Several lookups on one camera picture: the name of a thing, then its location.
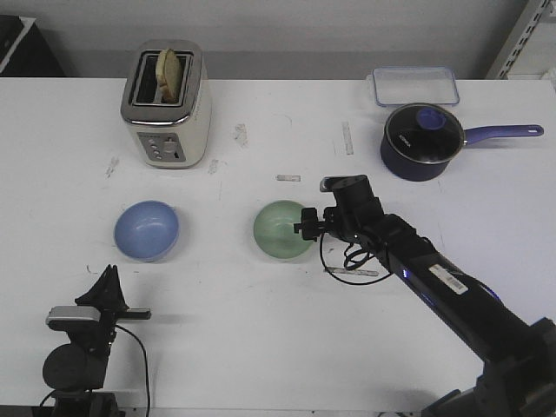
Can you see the toast slice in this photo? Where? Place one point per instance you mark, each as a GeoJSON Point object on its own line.
{"type": "Point", "coordinates": [168, 75]}

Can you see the black box in corner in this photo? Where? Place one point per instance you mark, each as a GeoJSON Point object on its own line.
{"type": "Point", "coordinates": [24, 50]}

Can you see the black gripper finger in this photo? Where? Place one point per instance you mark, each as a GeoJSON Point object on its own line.
{"type": "Point", "coordinates": [309, 231]}
{"type": "Point", "coordinates": [96, 296]}
{"type": "Point", "coordinates": [309, 215]}
{"type": "Point", "coordinates": [120, 302]}

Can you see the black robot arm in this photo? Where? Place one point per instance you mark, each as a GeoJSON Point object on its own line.
{"type": "Point", "coordinates": [76, 371]}
{"type": "Point", "coordinates": [518, 377]}

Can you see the green bowl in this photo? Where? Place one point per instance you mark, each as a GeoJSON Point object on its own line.
{"type": "Point", "coordinates": [274, 232]}

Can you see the white slotted shelf upright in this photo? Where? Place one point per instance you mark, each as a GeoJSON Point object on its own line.
{"type": "Point", "coordinates": [529, 50]}

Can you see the cream and chrome toaster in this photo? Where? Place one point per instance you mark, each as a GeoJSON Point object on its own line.
{"type": "Point", "coordinates": [168, 135]}

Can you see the clear plastic food container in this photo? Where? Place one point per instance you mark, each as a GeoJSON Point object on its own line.
{"type": "Point", "coordinates": [394, 86]}

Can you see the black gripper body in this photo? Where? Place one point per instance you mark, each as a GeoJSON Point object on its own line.
{"type": "Point", "coordinates": [335, 223]}
{"type": "Point", "coordinates": [110, 317]}

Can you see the dark blue saucepan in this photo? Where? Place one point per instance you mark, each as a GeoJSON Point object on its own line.
{"type": "Point", "coordinates": [421, 172]}

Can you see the blue bowl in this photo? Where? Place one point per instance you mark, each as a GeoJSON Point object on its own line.
{"type": "Point", "coordinates": [146, 231]}

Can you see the glass pot lid blue knob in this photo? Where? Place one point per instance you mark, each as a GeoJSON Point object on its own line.
{"type": "Point", "coordinates": [424, 133]}

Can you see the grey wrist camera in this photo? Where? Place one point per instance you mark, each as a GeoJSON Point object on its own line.
{"type": "Point", "coordinates": [70, 318]}

